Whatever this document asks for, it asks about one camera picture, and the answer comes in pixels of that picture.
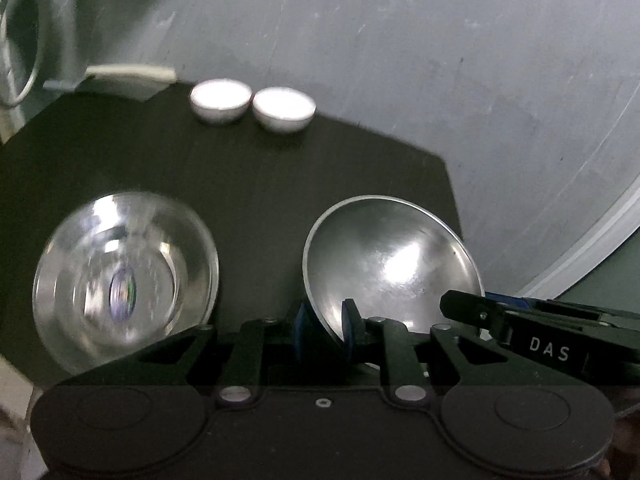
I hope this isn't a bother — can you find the white hose loop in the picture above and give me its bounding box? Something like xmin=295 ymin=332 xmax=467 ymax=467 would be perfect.
xmin=0 ymin=0 xmax=48 ymax=108

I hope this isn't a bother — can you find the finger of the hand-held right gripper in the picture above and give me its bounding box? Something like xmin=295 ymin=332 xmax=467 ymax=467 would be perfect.
xmin=487 ymin=293 xmax=556 ymax=311
xmin=440 ymin=290 xmax=531 ymax=343

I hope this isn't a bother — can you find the white ceramic bowl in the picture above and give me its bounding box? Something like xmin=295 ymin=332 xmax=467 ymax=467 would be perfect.
xmin=190 ymin=78 xmax=252 ymax=123
xmin=251 ymin=86 xmax=317 ymax=133

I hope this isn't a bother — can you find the large steel plate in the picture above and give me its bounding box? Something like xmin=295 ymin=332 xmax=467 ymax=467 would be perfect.
xmin=32 ymin=191 xmax=220 ymax=376

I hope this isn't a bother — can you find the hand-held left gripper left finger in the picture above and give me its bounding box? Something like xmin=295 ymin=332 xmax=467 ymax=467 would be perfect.
xmin=57 ymin=302 xmax=313 ymax=407

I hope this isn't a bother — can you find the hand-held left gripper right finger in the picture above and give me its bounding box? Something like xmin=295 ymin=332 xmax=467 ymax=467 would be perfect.
xmin=341 ymin=299 xmax=596 ymax=406

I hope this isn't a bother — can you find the deep steel bowl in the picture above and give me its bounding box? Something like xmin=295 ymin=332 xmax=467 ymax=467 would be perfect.
xmin=302 ymin=195 xmax=486 ymax=371

